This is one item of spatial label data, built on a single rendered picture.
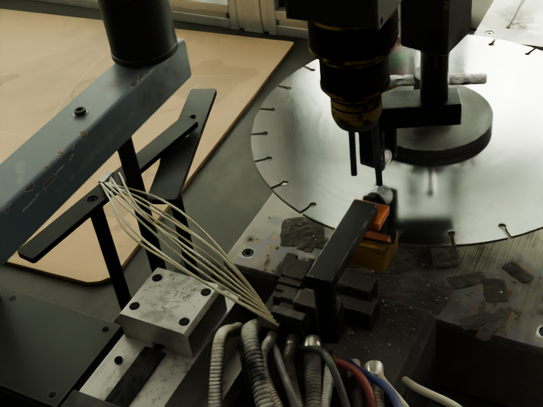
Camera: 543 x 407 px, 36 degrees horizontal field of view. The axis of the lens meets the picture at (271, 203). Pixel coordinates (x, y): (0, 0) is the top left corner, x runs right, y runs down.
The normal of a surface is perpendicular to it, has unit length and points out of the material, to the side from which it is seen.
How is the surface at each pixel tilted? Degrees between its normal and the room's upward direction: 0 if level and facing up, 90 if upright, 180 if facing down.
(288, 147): 0
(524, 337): 0
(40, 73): 0
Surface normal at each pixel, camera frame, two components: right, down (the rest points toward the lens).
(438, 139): -0.11, -0.70
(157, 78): 0.89, 0.21
